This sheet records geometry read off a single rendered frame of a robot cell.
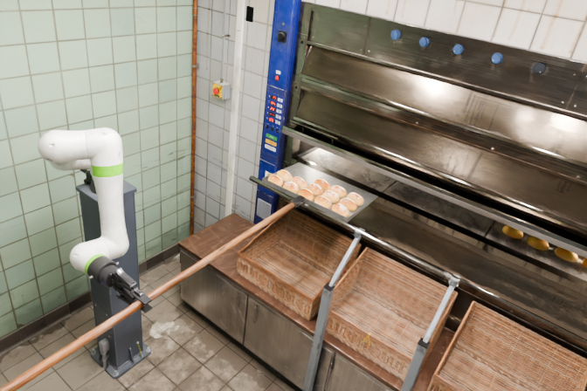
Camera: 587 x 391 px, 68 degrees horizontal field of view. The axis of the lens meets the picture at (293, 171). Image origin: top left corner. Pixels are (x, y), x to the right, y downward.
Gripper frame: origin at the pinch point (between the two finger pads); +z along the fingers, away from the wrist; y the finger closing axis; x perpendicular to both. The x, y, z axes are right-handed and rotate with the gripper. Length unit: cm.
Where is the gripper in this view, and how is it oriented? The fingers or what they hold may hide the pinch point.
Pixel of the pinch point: (142, 301)
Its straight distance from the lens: 169.3
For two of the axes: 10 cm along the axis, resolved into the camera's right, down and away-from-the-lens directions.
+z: 8.1, 3.7, -4.6
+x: -5.8, 3.2, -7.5
